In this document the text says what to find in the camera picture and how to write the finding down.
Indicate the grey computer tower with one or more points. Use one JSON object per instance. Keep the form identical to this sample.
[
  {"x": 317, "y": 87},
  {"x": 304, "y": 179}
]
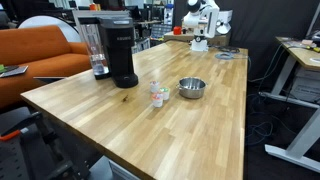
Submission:
[{"x": 306, "y": 85}]

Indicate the black metal cart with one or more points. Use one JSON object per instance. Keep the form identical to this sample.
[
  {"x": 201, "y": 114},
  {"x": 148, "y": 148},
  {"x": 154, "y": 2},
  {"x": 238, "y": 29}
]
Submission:
[{"x": 40, "y": 156}]

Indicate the black backdrop curtain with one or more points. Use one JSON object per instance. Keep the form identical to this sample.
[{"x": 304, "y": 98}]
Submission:
[{"x": 263, "y": 26}]

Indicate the black Keurig coffee machine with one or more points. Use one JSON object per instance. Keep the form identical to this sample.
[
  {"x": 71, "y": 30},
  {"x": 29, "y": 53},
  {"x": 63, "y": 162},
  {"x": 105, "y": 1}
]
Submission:
[{"x": 120, "y": 50}]

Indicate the clear water tank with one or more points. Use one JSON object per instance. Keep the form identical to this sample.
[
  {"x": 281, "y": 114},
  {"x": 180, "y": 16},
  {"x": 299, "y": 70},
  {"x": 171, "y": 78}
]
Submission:
[{"x": 95, "y": 50}]

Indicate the grey tablet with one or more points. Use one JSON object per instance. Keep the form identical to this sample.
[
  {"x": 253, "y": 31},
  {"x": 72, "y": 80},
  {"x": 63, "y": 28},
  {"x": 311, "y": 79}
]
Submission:
[{"x": 15, "y": 71}]

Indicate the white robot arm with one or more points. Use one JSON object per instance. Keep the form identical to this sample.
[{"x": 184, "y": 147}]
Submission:
[{"x": 201, "y": 16}]

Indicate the coffee pod with green lid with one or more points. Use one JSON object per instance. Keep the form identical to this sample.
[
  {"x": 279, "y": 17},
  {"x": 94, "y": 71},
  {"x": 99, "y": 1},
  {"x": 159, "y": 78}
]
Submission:
[{"x": 165, "y": 93}]

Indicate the orange sofa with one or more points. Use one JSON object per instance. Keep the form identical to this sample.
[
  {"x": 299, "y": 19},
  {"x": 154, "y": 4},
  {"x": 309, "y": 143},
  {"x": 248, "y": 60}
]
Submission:
[{"x": 43, "y": 56}]

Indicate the wooden desk with white legs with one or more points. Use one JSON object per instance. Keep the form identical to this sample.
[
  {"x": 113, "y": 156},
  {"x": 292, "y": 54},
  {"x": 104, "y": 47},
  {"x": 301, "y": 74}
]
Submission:
[{"x": 301, "y": 55}]

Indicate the red container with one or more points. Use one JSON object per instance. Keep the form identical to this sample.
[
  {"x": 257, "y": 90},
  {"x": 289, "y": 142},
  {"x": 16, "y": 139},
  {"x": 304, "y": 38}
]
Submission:
[{"x": 177, "y": 30}]

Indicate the coffee pod with dark lid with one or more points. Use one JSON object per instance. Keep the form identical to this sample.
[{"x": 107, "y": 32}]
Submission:
[{"x": 154, "y": 86}]

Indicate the coffee pod with red lid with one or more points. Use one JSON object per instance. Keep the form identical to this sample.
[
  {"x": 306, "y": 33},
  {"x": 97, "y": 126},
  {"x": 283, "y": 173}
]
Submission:
[{"x": 157, "y": 100}]

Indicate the white round chair back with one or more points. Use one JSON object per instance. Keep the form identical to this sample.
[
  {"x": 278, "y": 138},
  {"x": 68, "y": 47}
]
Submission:
[{"x": 63, "y": 25}]

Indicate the stainless steel pot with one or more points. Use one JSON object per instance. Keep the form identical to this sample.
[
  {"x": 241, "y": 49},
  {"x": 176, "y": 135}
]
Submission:
[{"x": 191, "y": 88}]

